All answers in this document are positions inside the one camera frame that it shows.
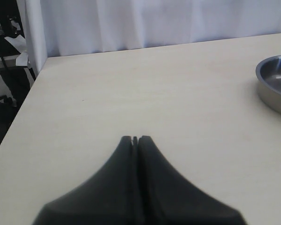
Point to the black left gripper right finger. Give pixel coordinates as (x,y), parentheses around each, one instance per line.
(170,199)

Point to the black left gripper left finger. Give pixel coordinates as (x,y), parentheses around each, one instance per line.
(110,197)

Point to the dark background equipment stand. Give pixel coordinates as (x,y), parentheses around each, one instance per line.
(15,77)

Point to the steel round bowl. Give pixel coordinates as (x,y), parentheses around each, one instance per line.
(268,73)

